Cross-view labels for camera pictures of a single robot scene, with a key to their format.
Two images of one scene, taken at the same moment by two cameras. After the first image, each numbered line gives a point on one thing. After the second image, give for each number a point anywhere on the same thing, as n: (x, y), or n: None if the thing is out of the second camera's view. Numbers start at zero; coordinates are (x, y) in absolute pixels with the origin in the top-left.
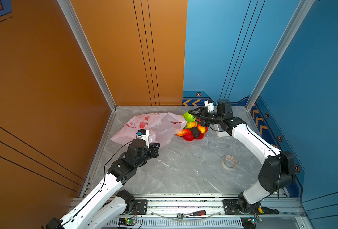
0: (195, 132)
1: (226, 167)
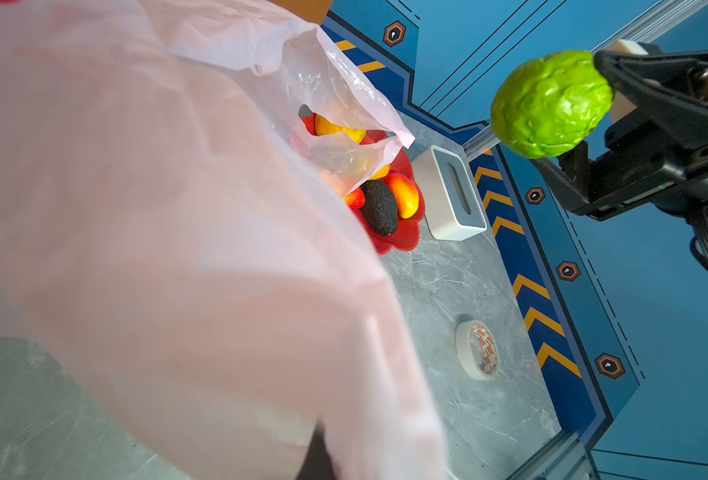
0: (380, 207)
1: (477, 350)
